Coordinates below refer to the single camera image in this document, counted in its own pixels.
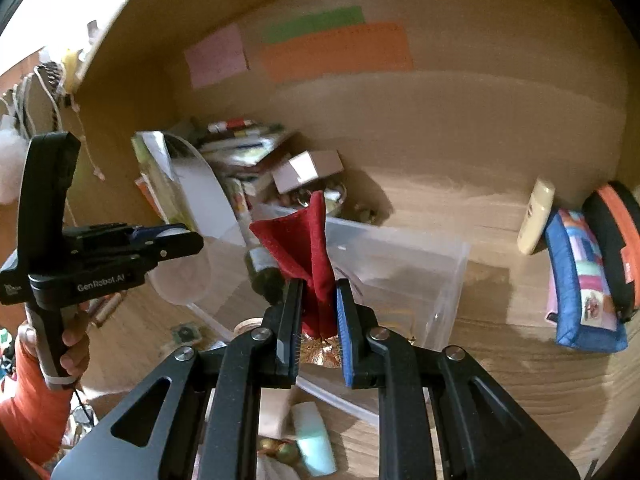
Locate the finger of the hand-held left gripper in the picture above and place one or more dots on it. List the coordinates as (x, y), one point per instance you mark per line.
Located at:
(150, 232)
(175, 250)

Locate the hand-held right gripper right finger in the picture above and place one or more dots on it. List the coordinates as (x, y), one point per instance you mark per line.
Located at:
(345, 320)

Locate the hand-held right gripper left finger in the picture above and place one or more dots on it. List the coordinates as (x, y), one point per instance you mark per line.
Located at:
(295, 320)

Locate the clear plastic storage bin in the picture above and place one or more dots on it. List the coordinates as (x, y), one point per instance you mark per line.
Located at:
(400, 270)

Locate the red cloth pouch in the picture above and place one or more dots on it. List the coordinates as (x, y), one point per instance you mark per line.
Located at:
(300, 240)

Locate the person's left forearm orange sleeve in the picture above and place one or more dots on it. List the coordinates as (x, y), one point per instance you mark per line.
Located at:
(30, 410)

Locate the wooden desktop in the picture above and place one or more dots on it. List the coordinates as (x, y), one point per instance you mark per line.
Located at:
(500, 360)

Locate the person's left hand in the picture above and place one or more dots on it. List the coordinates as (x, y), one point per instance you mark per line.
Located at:
(77, 345)

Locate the orange booklet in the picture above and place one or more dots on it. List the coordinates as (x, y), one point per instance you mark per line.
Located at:
(142, 187)

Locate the yellow-green booklets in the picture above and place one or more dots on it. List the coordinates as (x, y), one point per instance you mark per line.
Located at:
(157, 180)

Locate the white plush toy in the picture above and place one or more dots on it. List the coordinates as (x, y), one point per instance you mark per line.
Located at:
(10, 160)

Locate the small dark bottle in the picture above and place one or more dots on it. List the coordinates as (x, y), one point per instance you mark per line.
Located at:
(263, 275)

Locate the white file holder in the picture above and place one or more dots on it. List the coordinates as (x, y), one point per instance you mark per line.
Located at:
(200, 190)

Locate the pile of metal clips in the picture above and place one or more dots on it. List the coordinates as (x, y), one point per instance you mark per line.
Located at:
(345, 200)

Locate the mint and white stick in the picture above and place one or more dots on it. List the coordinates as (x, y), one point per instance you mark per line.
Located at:
(314, 440)

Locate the stack of books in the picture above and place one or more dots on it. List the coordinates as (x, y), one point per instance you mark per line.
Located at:
(245, 150)

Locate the gold foil ornament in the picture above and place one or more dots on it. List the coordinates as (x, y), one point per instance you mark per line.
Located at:
(280, 452)

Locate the small white cardboard box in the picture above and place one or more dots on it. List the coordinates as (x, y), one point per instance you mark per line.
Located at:
(307, 170)

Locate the pink sticky note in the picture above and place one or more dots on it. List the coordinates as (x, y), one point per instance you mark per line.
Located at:
(216, 55)

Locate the cream plastic tube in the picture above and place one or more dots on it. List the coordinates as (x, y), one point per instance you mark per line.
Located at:
(536, 215)

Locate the blue patchwork pencil case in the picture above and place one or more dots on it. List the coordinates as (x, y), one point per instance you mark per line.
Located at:
(585, 285)

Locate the orange sticky note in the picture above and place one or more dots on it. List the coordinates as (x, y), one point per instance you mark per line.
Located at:
(340, 52)

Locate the green sticky note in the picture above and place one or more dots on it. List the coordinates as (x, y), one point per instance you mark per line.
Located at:
(315, 25)

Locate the black and orange case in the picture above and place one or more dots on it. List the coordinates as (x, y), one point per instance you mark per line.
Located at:
(617, 240)

